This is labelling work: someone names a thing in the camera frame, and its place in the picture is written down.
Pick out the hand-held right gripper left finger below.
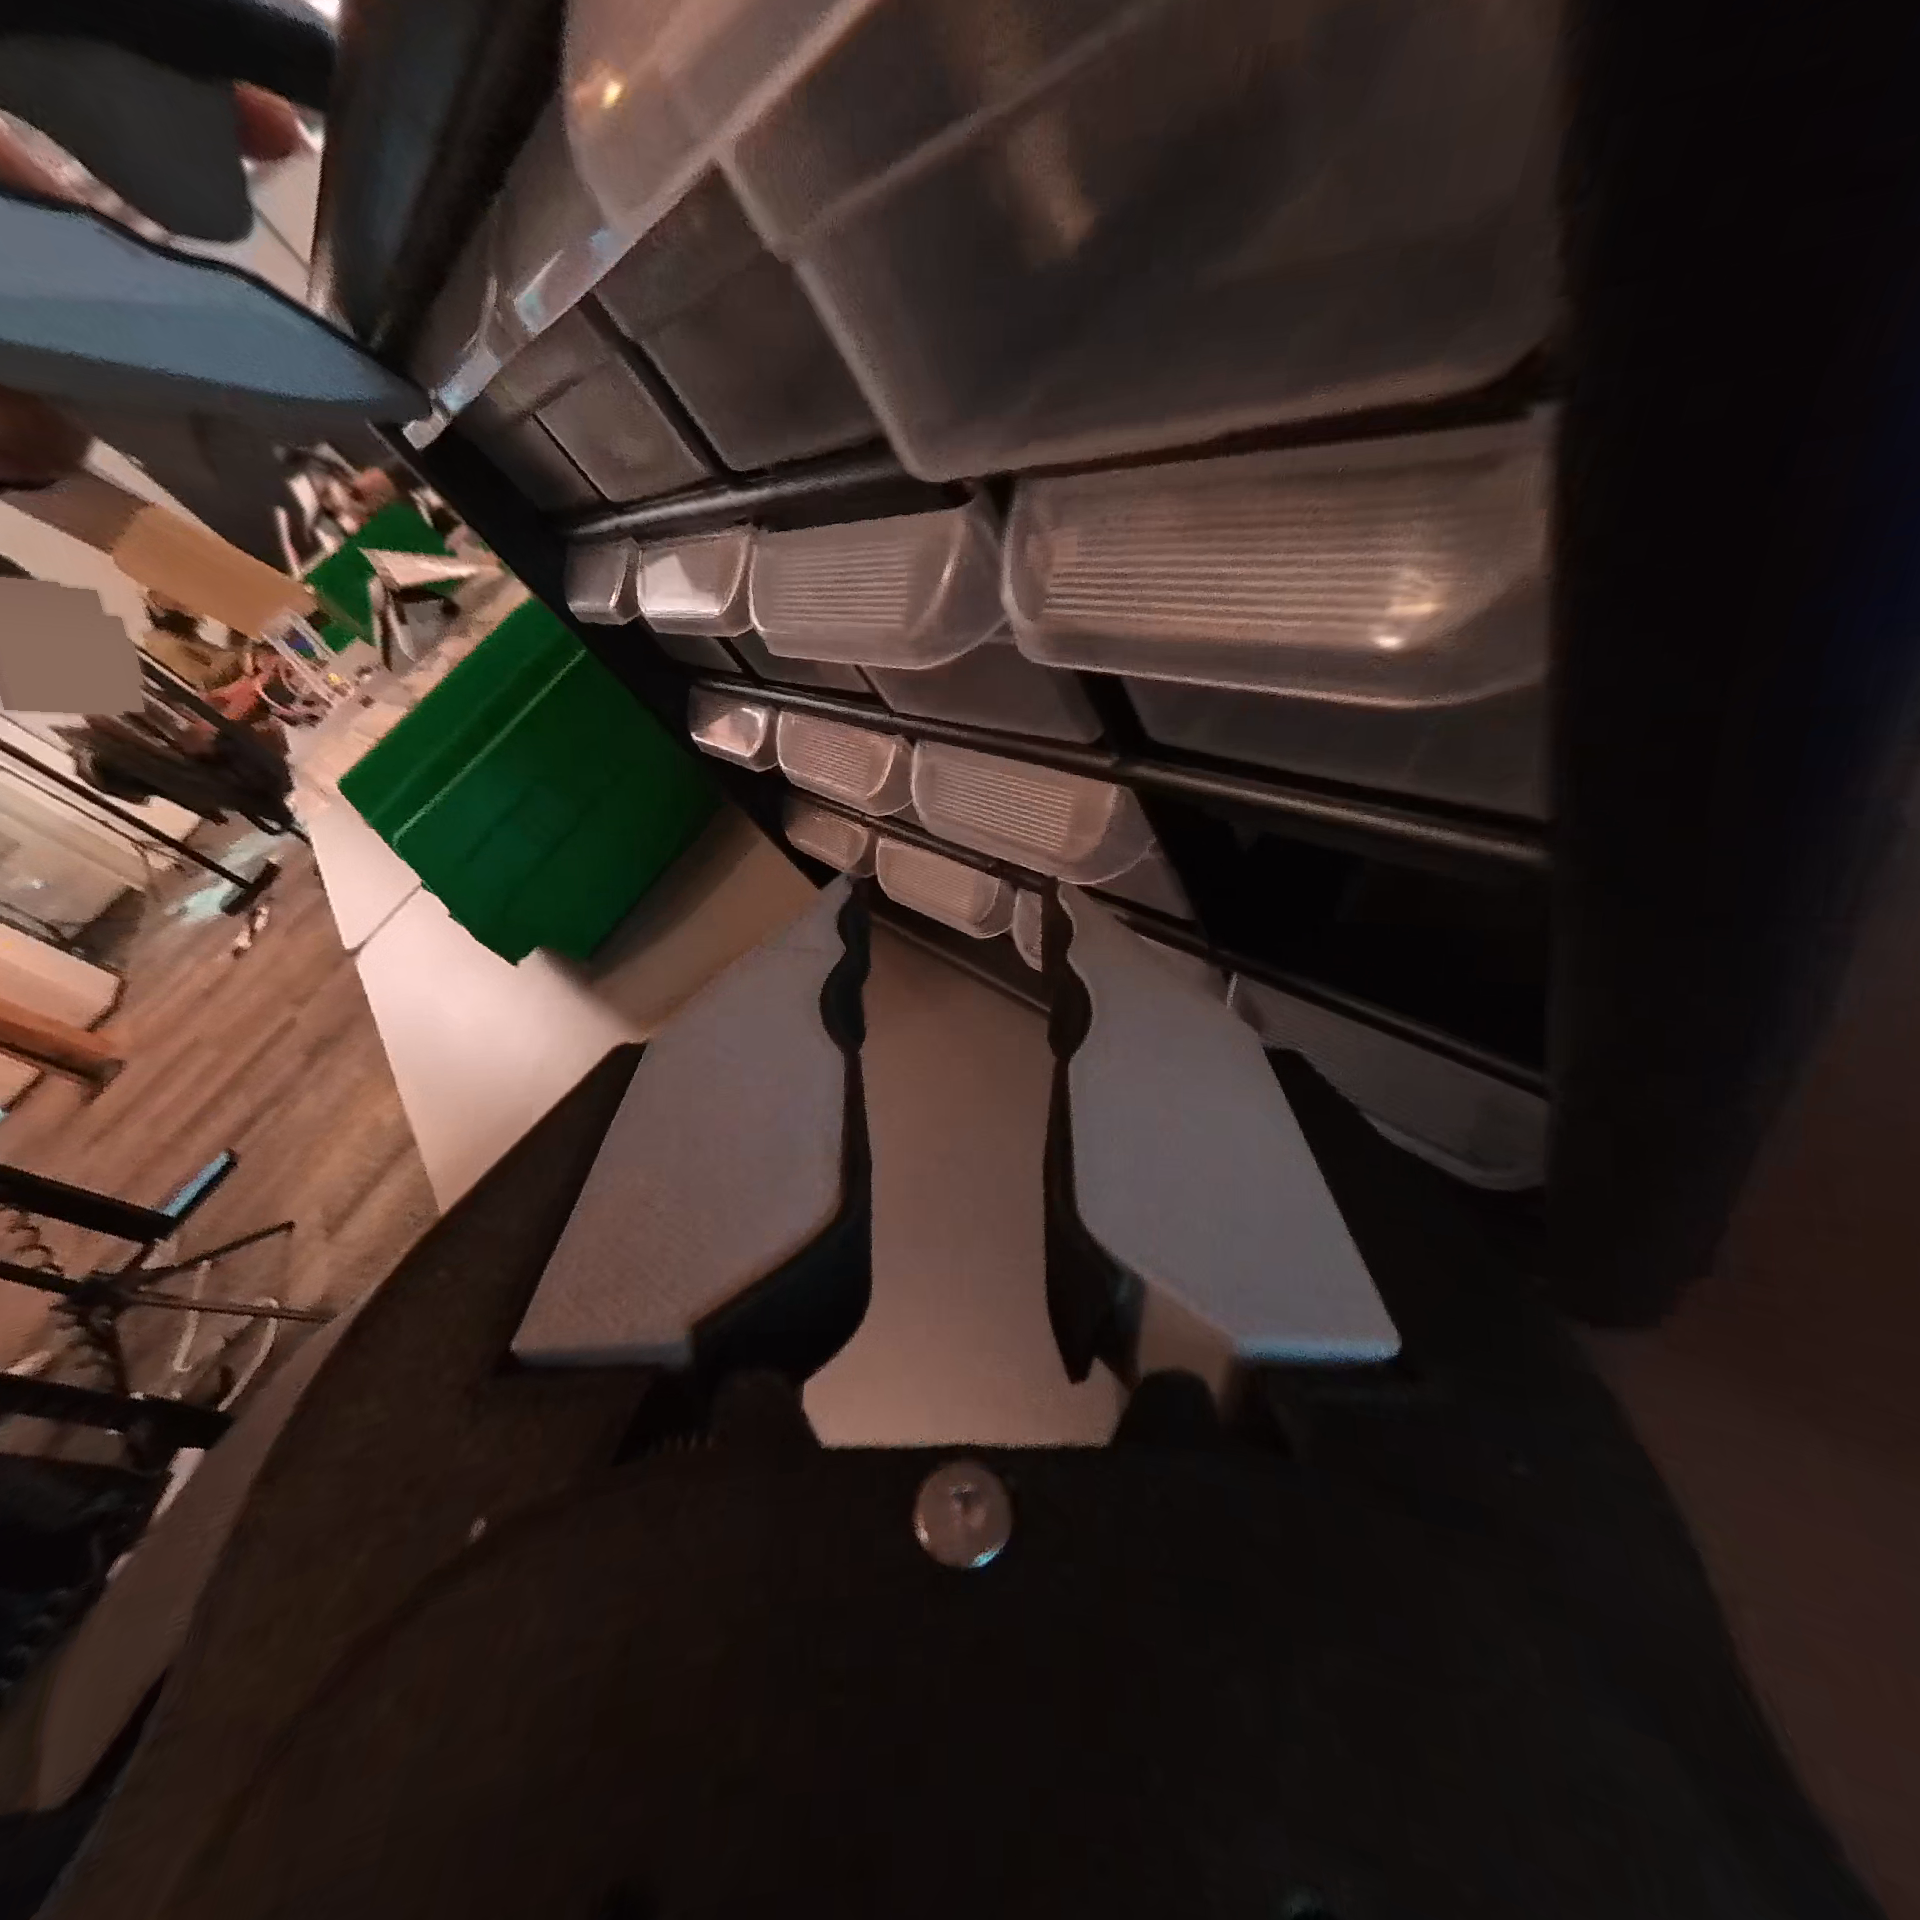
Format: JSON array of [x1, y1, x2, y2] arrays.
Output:
[[510, 882, 881, 1370]]

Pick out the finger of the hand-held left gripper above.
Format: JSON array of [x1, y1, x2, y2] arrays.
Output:
[[0, 194, 438, 438]]

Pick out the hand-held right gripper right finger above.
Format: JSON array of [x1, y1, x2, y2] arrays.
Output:
[[1035, 882, 1406, 1389]]

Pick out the rows of clear drawers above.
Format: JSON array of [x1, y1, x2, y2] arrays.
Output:
[[404, 0, 1562, 1187]]

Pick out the black drawer cabinet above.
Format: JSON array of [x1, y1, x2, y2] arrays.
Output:
[[323, 0, 1920, 1337]]

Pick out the green plastic bin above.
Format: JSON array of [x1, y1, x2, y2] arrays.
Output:
[[301, 501, 457, 650], [336, 600, 726, 965]]

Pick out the black tripod stand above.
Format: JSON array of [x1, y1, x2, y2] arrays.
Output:
[[0, 1153, 336, 1502]]

